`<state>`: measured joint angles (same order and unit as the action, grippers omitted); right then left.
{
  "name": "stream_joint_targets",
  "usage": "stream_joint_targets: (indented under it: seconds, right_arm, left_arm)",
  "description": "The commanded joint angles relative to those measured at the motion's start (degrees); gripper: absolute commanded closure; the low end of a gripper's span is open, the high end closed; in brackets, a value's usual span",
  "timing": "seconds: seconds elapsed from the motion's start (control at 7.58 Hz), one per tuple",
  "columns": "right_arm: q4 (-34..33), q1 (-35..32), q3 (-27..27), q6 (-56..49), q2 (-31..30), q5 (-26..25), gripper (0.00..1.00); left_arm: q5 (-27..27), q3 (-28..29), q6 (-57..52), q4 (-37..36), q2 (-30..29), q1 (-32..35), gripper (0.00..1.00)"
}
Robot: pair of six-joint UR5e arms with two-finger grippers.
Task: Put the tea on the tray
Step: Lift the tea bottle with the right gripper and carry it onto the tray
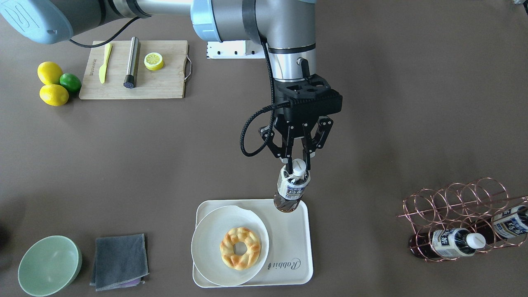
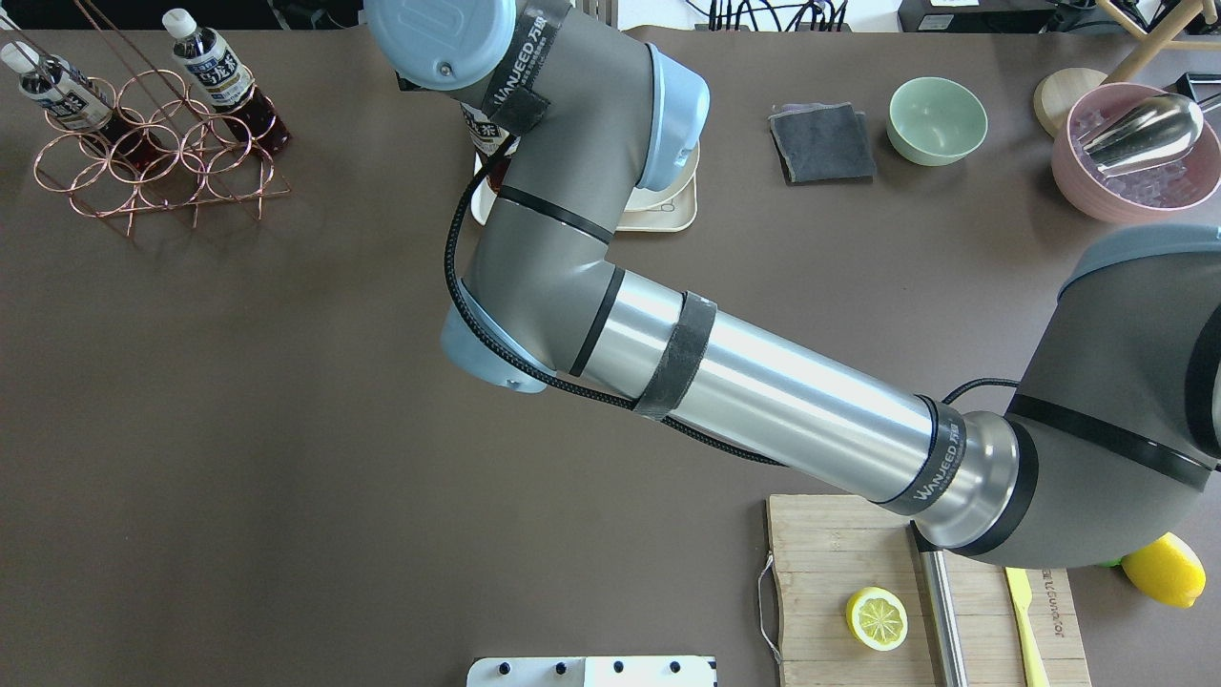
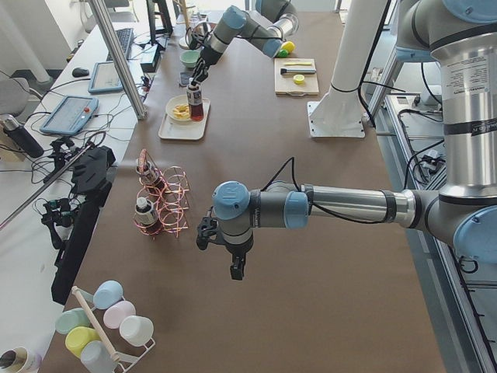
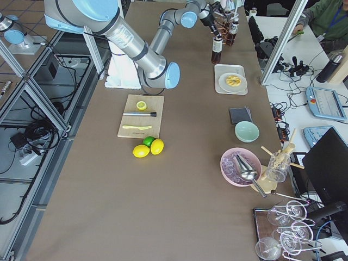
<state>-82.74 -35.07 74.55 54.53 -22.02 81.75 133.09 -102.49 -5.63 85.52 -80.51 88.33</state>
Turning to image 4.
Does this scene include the half lemon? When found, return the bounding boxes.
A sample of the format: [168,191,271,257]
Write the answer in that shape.
[136,101,147,111]

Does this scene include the metal ice scoop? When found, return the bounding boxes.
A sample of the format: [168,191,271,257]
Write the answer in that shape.
[235,154,267,198]

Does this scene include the wine glass lower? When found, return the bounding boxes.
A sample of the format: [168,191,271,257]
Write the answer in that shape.
[255,231,302,260]

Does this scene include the teach pendant right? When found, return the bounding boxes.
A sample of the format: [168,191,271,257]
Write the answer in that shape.
[303,125,341,148]

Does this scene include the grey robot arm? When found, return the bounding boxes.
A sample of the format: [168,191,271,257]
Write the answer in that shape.
[44,0,222,89]
[1,14,40,55]

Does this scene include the black monitor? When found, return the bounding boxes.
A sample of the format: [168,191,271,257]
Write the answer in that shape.
[303,128,347,204]

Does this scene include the whole lemon near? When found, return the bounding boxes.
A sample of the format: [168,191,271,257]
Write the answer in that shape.
[132,144,150,158]

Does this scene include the wooden stand legs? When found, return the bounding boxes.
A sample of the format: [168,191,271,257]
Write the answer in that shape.
[261,128,305,177]

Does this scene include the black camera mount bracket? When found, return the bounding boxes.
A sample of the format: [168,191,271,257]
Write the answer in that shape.
[248,16,278,70]

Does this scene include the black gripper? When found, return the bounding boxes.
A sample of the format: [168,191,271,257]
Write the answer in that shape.
[198,2,222,40]

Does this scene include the wine glass middle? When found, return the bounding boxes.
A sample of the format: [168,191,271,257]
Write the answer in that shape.
[272,221,314,244]

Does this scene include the yellow plastic knife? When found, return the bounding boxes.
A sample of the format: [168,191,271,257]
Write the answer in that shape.
[122,125,152,131]

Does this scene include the wine glass upper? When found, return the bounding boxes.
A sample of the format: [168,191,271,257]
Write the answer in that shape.
[267,200,308,227]

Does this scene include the whole lemon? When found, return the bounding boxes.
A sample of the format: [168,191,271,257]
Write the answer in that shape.
[150,139,164,155]
[132,144,150,158]

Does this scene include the person in green jacket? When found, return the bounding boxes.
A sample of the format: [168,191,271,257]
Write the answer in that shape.
[293,0,347,54]

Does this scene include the grey folded cloth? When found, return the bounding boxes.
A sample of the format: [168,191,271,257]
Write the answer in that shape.
[229,106,253,125]

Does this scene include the clear glass pitcher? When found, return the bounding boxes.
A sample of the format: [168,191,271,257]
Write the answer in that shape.
[266,152,290,183]

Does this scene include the cream serving tray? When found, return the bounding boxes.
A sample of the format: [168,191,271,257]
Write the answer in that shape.
[214,64,248,95]

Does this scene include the copper wire bottle rack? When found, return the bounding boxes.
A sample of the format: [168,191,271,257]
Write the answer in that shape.
[215,16,228,45]

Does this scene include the aluminium camera post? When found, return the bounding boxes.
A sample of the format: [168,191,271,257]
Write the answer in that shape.
[260,0,308,85]

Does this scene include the white wire cup rack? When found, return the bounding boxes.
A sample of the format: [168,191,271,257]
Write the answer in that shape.
[219,0,245,17]

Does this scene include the green lime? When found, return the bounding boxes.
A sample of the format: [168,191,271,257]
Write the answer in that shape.
[142,136,156,147]

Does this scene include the teach pendant left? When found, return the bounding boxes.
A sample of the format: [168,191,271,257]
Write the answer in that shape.
[305,86,347,121]

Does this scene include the teach pendant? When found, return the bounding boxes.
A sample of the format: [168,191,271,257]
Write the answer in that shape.
[305,86,347,121]
[303,125,341,148]

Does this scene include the round wooden lid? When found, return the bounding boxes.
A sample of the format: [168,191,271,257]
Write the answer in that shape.
[257,172,278,194]

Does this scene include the steel muddler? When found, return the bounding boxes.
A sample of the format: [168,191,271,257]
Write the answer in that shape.
[122,111,157,117]

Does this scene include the whole lemon far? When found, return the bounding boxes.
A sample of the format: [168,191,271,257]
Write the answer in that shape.
[150,139,164,155]

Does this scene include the white round plate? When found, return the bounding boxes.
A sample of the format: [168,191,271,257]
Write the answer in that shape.
[218,73,247,93]

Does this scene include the green bowl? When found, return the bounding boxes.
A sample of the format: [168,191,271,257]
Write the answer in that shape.
[235,121,259,143]

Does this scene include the tea bottle front rack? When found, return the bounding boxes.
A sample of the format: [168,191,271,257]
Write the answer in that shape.
[226,17,239,46]

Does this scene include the wine glass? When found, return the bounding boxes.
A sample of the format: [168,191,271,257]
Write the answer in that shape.
[255,231,302,260]
[272,221,314,244]
[267,200,308,227]

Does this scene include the braided ring bread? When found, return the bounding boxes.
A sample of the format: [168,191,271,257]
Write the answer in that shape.
[226,75,241,87]

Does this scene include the pink bowl with ice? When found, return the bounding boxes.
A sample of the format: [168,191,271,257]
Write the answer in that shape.
[220,147,262,187]

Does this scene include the black water flask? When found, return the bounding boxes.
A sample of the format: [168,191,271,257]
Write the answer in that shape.
[316,52,344,83]

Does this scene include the wooden cutting board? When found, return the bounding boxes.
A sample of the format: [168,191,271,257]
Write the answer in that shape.
[117,95,164,139]

